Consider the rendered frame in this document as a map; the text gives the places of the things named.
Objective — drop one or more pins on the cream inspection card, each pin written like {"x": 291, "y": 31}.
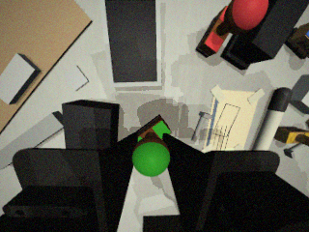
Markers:
{"x": 232, "y": 114}

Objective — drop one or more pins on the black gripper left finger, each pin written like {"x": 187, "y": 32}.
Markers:
{"x": 107, "y": 172}

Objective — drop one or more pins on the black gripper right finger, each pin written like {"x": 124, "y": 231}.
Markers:
{"x": 194, "y": 175}

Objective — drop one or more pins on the red and brown rubber stamp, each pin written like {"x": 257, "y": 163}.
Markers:
{"x": 239, "y": 17}

